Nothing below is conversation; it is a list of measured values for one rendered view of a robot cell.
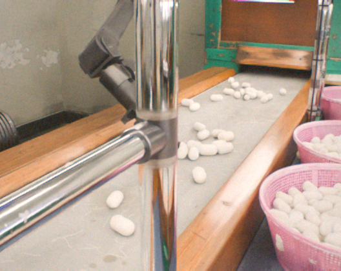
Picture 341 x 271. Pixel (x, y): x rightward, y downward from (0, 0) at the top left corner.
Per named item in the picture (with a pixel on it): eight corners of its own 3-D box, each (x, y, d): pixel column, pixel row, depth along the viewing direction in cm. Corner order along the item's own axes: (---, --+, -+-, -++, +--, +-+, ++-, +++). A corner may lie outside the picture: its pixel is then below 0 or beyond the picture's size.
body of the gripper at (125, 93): (165, 95, 86) (142, 73, 87) (141, 106, 77) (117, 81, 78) (149, 115, 89) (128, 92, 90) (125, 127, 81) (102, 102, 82)
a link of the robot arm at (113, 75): (92, 80, 84) (105, 60, 81) (108, 77, 90) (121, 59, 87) (112, 102, 83) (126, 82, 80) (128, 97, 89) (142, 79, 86)
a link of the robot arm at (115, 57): (75, 60, 86) (99, 36, 82) (103, 57, 96) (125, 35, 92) (104, 103, 85) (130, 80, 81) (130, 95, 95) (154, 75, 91)
